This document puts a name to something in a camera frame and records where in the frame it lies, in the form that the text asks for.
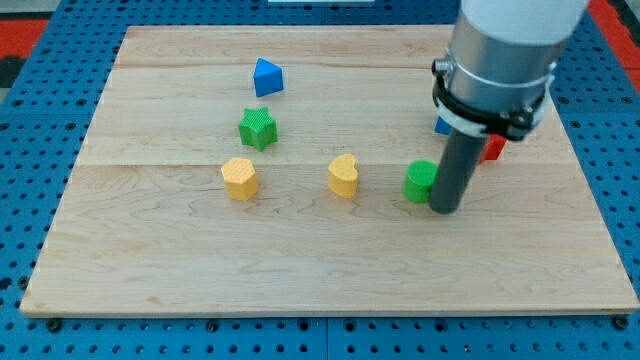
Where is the red block behind arm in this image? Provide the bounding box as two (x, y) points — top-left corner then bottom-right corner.
(479, 134), (507, 163)

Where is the blue block behind arm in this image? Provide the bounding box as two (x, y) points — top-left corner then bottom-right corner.
(434, 117), (451, 136)

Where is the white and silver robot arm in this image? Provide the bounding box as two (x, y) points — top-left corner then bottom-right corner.
(432, 0), (589, 141)

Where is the yellow hexagon block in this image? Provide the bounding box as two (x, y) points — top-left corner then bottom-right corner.
(221, 158), (259, 201)

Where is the yellow heart block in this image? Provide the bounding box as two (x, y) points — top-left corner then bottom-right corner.
(328, 154), (359, 198)

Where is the green star block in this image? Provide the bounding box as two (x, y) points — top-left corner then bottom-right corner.
(238, 107), (278, 152)

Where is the light wooden board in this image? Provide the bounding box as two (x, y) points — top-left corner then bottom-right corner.
(21, 25), (639, 318)

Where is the green cylinder block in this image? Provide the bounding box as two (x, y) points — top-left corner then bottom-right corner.
(402, 160), (438, 204)

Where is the blue triangle block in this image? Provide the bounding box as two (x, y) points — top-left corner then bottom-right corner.
(253, 58), (284, 97)

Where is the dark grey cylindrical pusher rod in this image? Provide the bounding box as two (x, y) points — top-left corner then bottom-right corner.
(428, 129), (488, 215)

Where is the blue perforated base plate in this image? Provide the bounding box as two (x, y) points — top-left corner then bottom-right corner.
(1, 0), (639, 359)

